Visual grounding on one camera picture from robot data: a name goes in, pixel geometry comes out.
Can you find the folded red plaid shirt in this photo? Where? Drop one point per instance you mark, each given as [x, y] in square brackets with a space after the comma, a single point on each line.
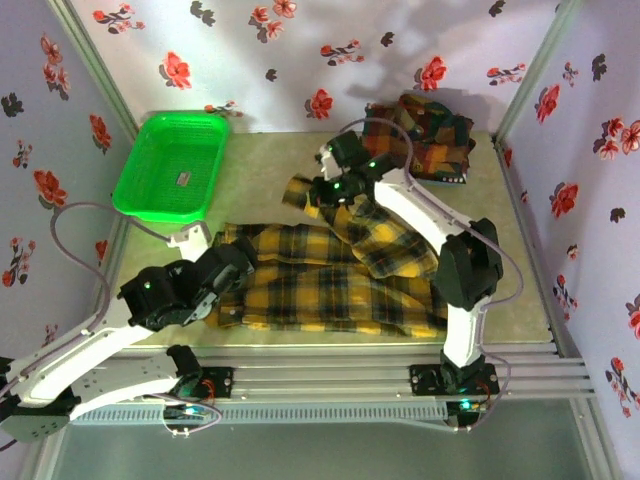
[430, 135]

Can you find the aluminium corner post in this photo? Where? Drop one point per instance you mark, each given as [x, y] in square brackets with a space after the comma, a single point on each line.
[90, 65]
[540, 65]

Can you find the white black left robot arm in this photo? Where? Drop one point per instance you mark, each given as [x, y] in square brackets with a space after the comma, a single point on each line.
[65, 365]

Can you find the green plastic basket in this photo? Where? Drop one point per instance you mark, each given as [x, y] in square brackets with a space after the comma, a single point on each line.
[165, 150]

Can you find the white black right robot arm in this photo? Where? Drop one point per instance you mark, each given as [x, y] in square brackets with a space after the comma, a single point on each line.
[425, 210]

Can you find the small label in basket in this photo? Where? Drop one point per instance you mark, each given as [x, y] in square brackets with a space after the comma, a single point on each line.
[185, 178]

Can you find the small circuit board green light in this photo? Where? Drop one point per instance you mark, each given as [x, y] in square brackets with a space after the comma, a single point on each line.
[190, 411]
[467, 406]

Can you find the aluminium base frame rails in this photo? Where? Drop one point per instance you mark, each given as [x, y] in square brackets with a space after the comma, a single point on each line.
[325, 370]

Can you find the yellow black plaid shirt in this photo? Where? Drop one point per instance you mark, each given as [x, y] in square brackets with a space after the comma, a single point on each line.
[310, 295]

